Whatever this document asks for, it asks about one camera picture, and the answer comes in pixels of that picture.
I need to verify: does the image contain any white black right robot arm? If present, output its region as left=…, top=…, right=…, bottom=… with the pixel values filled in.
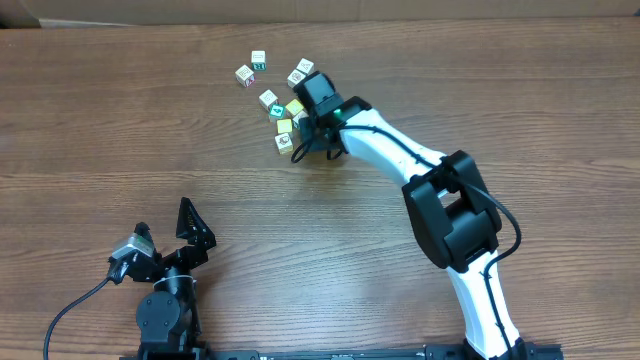
left=291, top=71, right=525, bottom=359

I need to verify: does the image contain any green number four block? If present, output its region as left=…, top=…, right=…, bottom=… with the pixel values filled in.
left=268, top=104, right=286, bottom=122

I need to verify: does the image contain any white acorn picture block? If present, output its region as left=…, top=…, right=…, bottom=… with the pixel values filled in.
left=274, top=133, right=294, bottom=155

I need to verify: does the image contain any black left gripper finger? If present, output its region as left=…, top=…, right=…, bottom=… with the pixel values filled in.
left=134, top=222, right=155, bottom=249
left=176, top=197, right=216, bottom=250

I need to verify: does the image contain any yellow block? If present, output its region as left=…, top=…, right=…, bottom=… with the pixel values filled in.
left=276, top=119, right=294, bottom=134
left=285, top=99, right=305, bottom=118

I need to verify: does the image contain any white block red side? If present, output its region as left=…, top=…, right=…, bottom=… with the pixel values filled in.
left=235, top=65, right=255, bottom=87

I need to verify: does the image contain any white block green side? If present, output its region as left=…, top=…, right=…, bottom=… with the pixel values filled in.
left=251, top=50, right=267, bottom=71

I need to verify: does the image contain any white block red trim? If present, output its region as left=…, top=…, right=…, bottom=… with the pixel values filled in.
left=258, top=89, right=279, bottom=112

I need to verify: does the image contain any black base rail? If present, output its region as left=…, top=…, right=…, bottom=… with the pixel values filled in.
left=149, top=342, right=564, bottom=360

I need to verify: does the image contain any brown cardboard backdrop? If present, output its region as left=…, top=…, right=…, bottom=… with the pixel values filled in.
left=1, top=0, right=639, bottom=28

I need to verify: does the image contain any black left camera cable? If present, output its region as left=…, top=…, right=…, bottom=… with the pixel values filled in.
left=42, top=259, right=126, bottom=360

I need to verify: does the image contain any white block blue side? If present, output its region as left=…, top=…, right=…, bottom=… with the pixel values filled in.
left=287, top=69, right=306, bottom=89

